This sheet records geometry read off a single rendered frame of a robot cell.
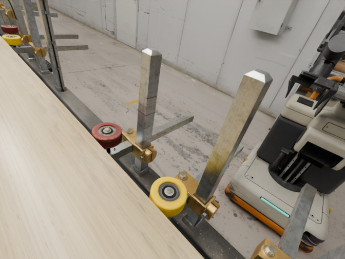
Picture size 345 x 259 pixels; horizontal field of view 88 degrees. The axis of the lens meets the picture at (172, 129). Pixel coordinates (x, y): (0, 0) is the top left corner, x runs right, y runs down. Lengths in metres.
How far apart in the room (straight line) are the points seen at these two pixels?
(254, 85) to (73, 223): 0.37
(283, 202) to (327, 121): 0.60
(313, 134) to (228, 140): 0.85
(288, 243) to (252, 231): 1.03
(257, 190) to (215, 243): 0.87
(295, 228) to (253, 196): 0.88
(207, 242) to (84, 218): 0.36
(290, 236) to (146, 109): 0.47
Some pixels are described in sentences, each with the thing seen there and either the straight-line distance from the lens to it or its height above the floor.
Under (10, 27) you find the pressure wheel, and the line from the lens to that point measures 1.64.
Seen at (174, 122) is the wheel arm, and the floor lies 0.82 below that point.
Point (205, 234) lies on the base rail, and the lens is 0.62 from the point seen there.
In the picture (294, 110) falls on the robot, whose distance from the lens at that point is 1.44.
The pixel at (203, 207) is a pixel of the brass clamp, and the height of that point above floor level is 0.83.
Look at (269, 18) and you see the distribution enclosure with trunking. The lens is 2.86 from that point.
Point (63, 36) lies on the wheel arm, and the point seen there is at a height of 0.85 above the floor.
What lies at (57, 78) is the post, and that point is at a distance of 1.19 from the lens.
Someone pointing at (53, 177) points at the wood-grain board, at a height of 0.90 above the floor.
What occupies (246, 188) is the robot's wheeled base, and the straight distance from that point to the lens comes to 1.43.
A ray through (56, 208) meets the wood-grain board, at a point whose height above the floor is 0.90.
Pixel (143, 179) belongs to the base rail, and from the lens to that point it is 0.67.
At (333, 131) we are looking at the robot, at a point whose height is 0.83.
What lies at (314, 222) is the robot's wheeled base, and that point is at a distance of 1.52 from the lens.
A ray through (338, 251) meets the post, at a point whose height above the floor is 0.96.
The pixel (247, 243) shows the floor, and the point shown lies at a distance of 1.52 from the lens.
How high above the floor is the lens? 1.24
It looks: 36 degrees down
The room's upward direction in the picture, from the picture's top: 12 degrees clockwise
